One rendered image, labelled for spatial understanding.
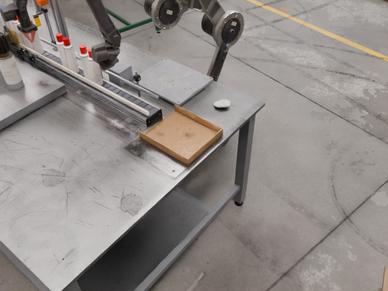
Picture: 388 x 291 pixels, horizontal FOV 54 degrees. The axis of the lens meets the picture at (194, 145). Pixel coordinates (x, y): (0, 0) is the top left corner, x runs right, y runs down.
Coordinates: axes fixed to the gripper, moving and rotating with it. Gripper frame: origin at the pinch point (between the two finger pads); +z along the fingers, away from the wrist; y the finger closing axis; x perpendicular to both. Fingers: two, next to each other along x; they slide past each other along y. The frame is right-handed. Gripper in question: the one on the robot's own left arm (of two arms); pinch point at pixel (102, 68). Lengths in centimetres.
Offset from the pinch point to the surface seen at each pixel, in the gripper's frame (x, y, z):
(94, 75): -0.8, 1.8, 7.8
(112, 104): 17.2, 5.0, 5.1
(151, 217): 80, 14, 36
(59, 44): -26.5, 1.6, 17.6
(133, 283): 96, 49, 23
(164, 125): 41.5, -1.3, -12.0
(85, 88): 0.3, 4.7, 19.4
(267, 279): 146, -7, 10
